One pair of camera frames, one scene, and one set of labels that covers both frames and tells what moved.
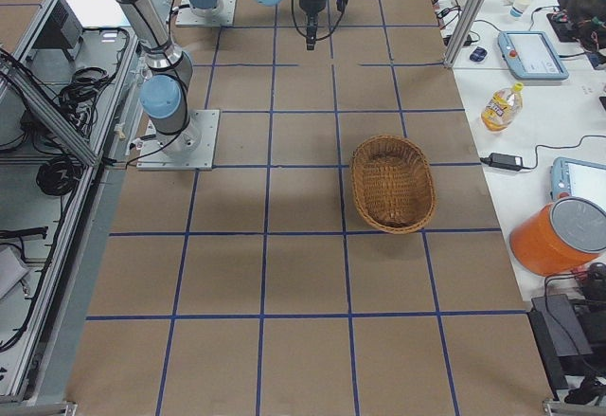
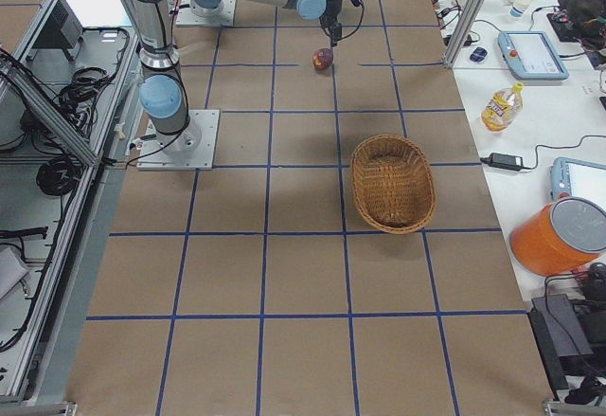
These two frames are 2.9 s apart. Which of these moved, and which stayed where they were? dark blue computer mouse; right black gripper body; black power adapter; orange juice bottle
Moved: right black gripper body
Stayed: dark blue computer mouse; orange juice bottle; black power adapter
